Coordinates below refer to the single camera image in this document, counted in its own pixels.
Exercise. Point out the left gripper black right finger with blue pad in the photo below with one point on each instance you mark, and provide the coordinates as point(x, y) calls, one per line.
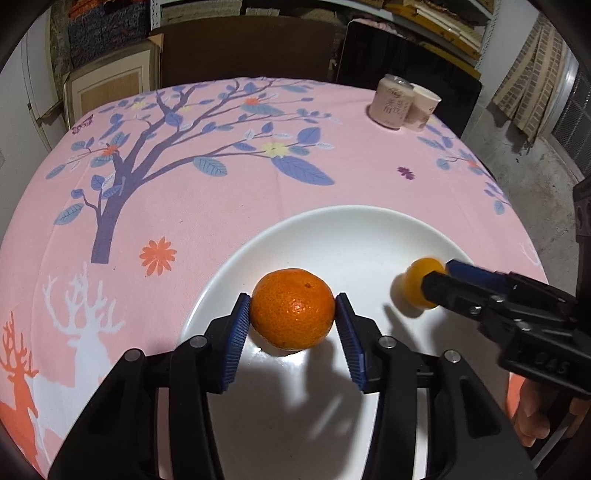
point(469, 436)

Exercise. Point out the black chair back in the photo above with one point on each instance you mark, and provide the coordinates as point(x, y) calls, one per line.
point(370, 53)

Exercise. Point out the metal shelf with boxes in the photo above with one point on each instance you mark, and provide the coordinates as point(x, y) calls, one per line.
point(462, 28)

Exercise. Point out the pink deer print tablecloth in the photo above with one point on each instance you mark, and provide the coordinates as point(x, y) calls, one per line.
point(138, 205)

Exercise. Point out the orange-yellow tomato front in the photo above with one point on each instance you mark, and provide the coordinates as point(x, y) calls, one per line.
point(413, 278)

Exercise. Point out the pink paper cup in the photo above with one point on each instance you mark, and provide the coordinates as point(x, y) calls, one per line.
point(424, 104)

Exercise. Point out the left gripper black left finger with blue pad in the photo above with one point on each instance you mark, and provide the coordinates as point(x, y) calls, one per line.
point(115, 436)

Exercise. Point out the barred window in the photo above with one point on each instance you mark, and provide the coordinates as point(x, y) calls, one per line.
point(570, 119)

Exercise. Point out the framed picture leaning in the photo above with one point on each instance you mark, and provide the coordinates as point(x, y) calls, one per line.
point(128, 71)

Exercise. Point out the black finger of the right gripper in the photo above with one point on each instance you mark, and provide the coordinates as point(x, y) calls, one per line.
point(478, 297)

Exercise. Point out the large orange tangerine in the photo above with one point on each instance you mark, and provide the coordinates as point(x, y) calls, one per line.
point(292, 309)

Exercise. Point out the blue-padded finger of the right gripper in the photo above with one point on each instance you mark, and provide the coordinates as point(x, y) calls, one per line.
point(475, 273)

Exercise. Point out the person's hand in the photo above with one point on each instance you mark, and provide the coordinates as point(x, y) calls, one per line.
point(530, 424)

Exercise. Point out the dark wooden chair back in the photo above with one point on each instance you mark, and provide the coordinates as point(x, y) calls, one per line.
point(245, 46)

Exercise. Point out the stacked fabric boxes left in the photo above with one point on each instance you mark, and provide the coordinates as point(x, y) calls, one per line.
point(104, 25)

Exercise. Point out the white oval plate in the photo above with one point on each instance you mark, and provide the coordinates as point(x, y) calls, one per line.
point(298, 415)

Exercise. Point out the beige patterned curtain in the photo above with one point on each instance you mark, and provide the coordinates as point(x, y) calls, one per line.
point(526, 91)

